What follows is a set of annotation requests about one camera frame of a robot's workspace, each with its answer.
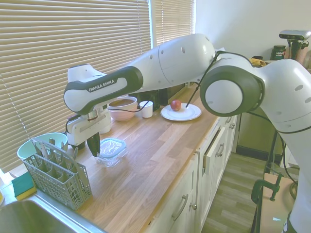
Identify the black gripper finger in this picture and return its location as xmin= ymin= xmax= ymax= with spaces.
xmin=93 ymin=132 xmax=101 ymax=155
xmin=86 ymin=134 xmax=96 ymax=158

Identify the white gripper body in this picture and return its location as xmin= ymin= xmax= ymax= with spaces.
xmin=67 ymin=112 xmax=112 ymax=148

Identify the clear lid with teal seal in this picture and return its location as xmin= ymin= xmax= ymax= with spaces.
xmin=99 ymin=137 xmax=128 ymax=161

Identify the clear glass food container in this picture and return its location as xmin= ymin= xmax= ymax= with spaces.
xmin=96 ymin=138 xmax=129 ymax=168

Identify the mint green bowl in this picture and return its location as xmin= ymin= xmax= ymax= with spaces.
xmin=17 ymin=133 xmax=69 ymax=168

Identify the pink bowl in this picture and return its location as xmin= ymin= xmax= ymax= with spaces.
xmin=108 ymin=108 xmax=138 ymax=122

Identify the grey bowl with brown inside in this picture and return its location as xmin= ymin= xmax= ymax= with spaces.
xmin=106 ymin=96 xmax=138 ymax=112

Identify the grey plastic cutlery basket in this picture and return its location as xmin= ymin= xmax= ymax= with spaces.
xmin=23 ymin=137 xmax=93 ymax=211

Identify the white ribbed cup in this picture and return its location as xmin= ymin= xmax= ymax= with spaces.
xmin=139 ymin=100 xmax=154 ymax=119

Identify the black toaster oven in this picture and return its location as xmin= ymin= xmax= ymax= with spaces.
xmin=131 ymin=83 xmax=188 ymax=110

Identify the green and yellow sponge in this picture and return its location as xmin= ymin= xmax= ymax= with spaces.
xmin=11 ymin=173 xmax=37 ymax=201

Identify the red apple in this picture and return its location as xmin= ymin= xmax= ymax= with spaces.
xmin=170 ymin=99 xmax=182 ymax=112

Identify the stainless steel sink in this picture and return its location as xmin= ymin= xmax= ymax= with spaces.
xmin=0 ymin=194 xmax=107 ymax=233

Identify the wide beige window blind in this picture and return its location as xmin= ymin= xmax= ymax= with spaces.
xmin=0 ymin=0 xmax=153 ymax=173

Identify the white plate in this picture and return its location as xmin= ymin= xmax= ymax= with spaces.
xmin=160 ymin=103 xmax=203 ymax=121

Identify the white base cabinet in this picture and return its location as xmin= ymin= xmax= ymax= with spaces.
xmin=145 ymin=114 xmax=243 ymax=233

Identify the narrow beige window blind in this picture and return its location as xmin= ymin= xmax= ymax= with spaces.
xmin=154 ymin=0 xmax=196 ymax=47

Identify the stainless steel dishwasher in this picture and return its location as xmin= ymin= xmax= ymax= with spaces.
xmin=237 ymin=106 xmax=277 ymax=156

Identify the green clamp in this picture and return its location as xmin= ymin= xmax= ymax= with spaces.
xmin=251 ymin=173 xmax=284 ymax=205

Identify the dark green supplement tub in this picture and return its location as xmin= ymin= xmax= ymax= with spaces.
xmin=273 ymin=45 xmax=286 ymax=61

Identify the grey stereo camera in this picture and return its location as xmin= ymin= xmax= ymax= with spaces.
xmin=278 ymin=30 xmax=311 ymax=40

